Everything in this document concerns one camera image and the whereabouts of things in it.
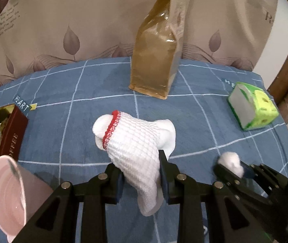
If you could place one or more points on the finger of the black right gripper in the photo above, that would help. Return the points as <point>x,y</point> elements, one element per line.
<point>271,181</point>

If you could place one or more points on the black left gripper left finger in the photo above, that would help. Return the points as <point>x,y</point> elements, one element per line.
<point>56,219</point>

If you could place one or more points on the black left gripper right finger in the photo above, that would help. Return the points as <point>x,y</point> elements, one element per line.
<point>228,220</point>

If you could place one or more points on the white sock red trim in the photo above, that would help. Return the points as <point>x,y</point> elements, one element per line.
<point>133,146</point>

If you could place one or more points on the pink ceramic mug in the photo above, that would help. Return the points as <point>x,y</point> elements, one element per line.
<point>21,195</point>

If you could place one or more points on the blue checked tablecloth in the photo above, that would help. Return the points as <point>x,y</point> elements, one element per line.
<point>59,144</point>

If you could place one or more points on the green tissue pack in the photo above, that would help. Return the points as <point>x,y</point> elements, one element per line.
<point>251,106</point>

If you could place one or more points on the gold red tin box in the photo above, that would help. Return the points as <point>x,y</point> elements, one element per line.
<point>13,124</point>

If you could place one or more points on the brown kraft snack bag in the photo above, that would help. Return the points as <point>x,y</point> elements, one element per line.
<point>158,48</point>

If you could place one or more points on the beige leaf print curtain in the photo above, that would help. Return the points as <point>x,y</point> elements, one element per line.
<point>37,35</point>

